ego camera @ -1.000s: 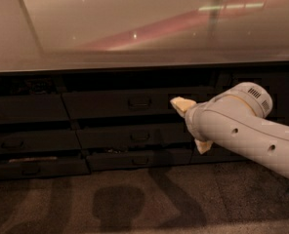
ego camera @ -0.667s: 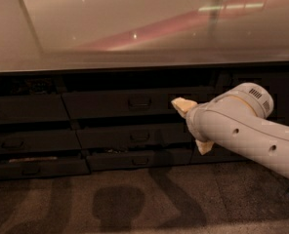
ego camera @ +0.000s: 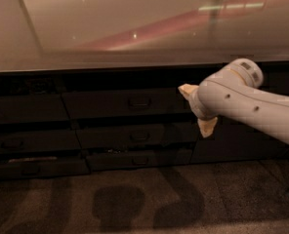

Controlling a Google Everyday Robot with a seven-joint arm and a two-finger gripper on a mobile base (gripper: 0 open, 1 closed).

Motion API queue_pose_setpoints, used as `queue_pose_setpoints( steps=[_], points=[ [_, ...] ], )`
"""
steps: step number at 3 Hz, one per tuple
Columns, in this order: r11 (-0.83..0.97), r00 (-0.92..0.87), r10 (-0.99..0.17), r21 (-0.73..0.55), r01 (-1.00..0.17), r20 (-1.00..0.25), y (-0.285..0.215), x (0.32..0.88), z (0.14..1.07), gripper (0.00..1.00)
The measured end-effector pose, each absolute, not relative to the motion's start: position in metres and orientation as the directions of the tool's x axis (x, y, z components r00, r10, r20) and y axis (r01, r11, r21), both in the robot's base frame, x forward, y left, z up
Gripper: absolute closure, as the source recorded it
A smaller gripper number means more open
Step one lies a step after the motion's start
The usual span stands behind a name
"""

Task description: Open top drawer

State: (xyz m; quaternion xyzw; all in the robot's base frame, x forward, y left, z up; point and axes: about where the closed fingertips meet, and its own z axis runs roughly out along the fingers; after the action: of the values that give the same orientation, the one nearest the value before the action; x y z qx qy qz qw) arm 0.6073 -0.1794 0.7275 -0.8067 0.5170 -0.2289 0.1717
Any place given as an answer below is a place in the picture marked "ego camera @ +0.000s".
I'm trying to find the dark cabinet door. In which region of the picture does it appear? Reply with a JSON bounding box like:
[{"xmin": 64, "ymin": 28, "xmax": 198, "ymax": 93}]
[{"xmin": 190, "ymin": 65, "xmax": 289, "ymax": 164}]

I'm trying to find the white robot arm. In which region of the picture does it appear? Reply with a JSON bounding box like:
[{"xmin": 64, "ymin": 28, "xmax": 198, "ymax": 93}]
[{"xmin": 178, "ymin": 58, "xmax": 289, "ymax": 144}]

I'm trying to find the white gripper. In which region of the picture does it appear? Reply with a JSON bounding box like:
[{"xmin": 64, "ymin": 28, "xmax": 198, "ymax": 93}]
[{"xmin": 178, "ymin": 84, "xmax": 218, "ymax": 138}]

